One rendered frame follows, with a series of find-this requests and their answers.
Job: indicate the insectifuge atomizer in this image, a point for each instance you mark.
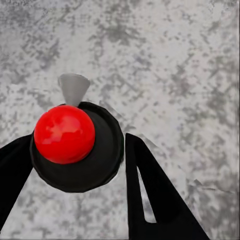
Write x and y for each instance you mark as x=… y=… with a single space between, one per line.
x=78 y=146

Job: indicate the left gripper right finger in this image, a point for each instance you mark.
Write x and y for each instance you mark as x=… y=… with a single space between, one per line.
x=174 y=219

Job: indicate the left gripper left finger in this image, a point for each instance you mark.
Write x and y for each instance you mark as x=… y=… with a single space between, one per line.
x=15 y=168

